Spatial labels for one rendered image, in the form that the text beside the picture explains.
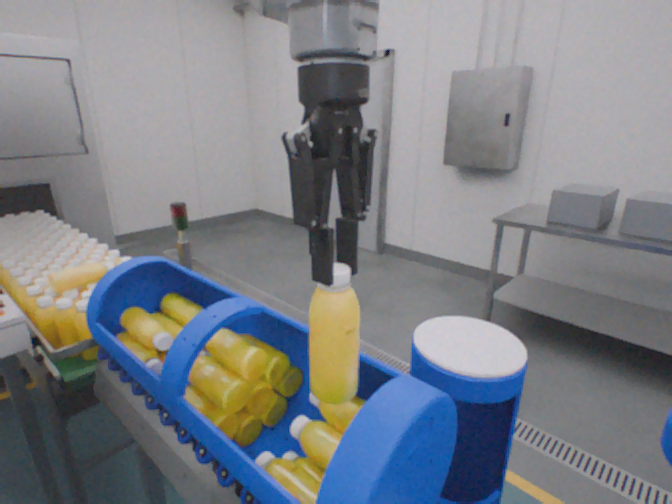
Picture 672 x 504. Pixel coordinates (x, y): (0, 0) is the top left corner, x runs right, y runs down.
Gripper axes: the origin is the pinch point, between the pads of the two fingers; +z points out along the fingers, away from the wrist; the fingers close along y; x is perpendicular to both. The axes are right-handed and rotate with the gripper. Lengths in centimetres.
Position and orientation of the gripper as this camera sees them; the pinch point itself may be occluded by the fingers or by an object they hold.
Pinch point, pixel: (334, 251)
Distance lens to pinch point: 47.0
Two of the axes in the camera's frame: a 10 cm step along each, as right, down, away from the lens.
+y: 6.6, -2.5, 7.0
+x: -7.5, -2.1, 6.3
